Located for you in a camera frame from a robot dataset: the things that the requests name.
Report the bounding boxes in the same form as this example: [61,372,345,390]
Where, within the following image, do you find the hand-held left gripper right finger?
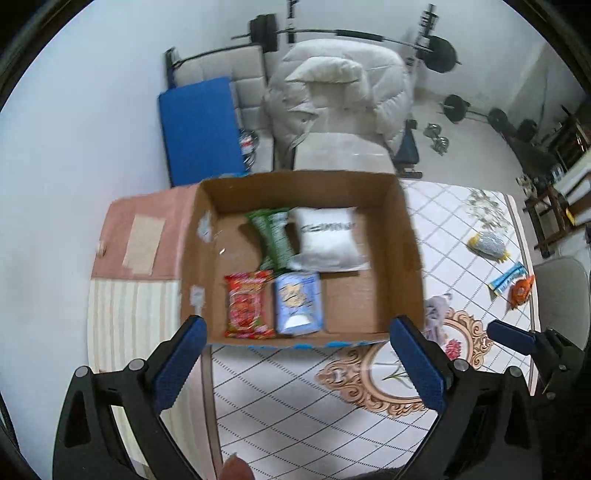
[389,315,544,480]

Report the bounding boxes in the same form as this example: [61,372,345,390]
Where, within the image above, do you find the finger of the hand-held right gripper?
[487,320,543,356]

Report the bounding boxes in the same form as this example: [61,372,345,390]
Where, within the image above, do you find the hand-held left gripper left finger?
[53,315,208,480]

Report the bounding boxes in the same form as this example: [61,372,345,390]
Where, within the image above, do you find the cardboard box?
[90,170,428,348]

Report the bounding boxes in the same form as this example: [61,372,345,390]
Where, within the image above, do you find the person's left hand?
[221,453,256,480]

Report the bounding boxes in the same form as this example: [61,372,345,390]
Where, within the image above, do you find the orange snack packet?
[508,275,536,312]

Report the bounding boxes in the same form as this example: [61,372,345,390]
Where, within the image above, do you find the grey cloth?
[424,296,451,342]

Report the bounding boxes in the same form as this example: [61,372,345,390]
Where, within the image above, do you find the blue and white bar packet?
[488,261,527,296]

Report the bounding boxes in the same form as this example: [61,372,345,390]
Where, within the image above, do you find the grey chair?
[531,257,591,344]

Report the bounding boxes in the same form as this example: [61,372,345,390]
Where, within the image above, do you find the striped beige mat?
[87,278,215,480]

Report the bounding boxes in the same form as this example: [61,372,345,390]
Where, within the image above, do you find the red snack packet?
[223,271,278,340]

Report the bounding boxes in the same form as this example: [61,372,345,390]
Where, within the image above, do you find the grey and yellow snack packet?
[466,231,510,264]

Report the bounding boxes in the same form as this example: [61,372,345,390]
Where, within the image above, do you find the printed tablecloth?
[210,179,542,480]

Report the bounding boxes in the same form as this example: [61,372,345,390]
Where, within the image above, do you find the light blue snack packet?
[273,272,325,335]

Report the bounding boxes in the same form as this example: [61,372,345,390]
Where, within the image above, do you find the wooden shelf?
[523,105,591,258]

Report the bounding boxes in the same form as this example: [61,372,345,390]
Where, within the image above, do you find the white pouch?
[288,206,371,274]

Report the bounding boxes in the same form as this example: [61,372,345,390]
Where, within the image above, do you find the green snack packet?
[268,209,297,271]
[246,210,278,271]

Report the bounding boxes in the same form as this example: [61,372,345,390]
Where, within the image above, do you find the chrome dumbbells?
[424,122,451,155]

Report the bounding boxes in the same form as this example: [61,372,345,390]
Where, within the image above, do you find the blue weight bench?
[392,119,423,179]

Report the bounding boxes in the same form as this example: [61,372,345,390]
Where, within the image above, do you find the short barbell with plates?
[442,94,539,141]

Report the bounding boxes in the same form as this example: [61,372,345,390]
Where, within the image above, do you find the white mattress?
[293,131,394,175]

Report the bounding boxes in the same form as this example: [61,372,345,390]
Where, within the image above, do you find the red and white bag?
[239,129,258,169]

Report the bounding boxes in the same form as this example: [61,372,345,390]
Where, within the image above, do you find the blue exercise mat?
[158,76,246,186]

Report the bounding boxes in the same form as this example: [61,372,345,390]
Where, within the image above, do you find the white duvet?
[262,39,415,155]

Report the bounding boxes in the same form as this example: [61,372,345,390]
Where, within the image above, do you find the long barbell with plates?
[231,14,462,75]

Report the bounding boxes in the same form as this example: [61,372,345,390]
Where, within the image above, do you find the beige sofa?
[165,43,275,172]

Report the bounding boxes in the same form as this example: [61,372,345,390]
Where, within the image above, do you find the white pillow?
[285,57,366,87]

